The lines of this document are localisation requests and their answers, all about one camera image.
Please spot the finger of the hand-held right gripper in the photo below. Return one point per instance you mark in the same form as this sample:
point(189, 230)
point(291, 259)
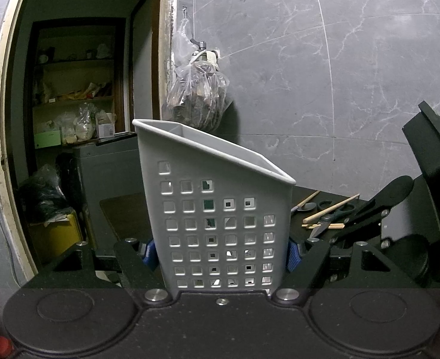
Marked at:
point(396, 194)

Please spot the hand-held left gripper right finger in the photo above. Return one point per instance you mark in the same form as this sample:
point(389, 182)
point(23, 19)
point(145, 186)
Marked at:
point(293, 258)

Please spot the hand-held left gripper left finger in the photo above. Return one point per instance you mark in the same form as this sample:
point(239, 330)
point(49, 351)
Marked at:
point(150, 256)

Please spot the wooden chopstick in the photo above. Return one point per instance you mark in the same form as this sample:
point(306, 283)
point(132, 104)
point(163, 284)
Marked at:
point(328, 227)
point(306, 202)
point(332, 208)
point(324, 224)

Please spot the large metal spoon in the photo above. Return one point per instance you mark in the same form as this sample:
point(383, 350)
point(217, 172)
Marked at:
point(308, 208)

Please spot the white perforated utensil basket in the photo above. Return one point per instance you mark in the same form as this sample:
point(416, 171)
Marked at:
point(205, 164)

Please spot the grey metal cabinet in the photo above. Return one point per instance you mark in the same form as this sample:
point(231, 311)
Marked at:
point(103, 172)

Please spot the yellow plastic container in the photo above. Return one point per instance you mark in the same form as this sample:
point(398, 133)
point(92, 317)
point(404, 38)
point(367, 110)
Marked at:
point(55, 237)

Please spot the black plastic bag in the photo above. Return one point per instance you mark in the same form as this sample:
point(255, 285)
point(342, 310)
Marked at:
point(44, 194)

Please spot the small white box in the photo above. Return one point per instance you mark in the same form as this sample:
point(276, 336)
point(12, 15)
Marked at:
point(105, 131)

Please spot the clear bags of goods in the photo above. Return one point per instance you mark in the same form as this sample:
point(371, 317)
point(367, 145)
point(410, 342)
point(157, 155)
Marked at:
point(79, 125)

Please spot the green box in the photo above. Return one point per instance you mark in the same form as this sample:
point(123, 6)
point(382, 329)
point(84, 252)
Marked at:
point(47, 139)

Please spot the plastic bag of dried goods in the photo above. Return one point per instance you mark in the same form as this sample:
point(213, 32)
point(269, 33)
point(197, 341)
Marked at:
point(197, 93)

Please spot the red round object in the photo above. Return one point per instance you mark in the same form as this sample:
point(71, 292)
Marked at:
point(2, 346)

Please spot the pile of food packets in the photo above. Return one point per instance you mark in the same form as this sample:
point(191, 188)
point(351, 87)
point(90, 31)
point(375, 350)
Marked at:
point(81, 91)

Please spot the wooden shelf unit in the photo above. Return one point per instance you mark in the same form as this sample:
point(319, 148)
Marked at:
point(30, 82)

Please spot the white ornament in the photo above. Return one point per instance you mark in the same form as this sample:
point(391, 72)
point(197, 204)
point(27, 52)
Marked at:
point(102, 50)

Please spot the clear empty plastic bag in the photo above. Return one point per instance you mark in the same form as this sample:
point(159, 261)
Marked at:
point(182, 33)

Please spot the wall water tap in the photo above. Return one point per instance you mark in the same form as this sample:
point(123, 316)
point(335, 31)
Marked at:
point(203, 50)

